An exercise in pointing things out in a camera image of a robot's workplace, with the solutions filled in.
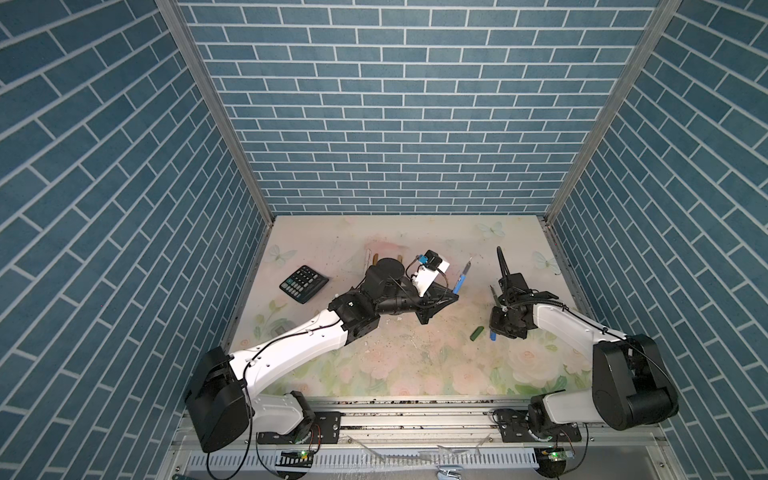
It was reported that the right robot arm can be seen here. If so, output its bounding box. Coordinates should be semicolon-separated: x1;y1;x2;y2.
490;247;679;442

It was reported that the blue pen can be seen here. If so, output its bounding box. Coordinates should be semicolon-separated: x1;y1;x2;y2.
452;260;472;294

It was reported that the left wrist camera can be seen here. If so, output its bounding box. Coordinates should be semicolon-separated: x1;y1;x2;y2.
410;250;450;297

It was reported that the black calculator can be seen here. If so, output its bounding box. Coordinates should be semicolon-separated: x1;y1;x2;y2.
279;265;329;304

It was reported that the green pen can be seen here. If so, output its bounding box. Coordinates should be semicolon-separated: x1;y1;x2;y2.
489;285;501;308

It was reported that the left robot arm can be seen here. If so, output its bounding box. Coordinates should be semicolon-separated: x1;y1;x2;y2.
182;250;459;453

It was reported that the green pen cap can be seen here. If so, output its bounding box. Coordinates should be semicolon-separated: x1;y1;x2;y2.
470;326;484;342

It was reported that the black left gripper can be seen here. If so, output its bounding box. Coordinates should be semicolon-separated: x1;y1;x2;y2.
374;283;459;326

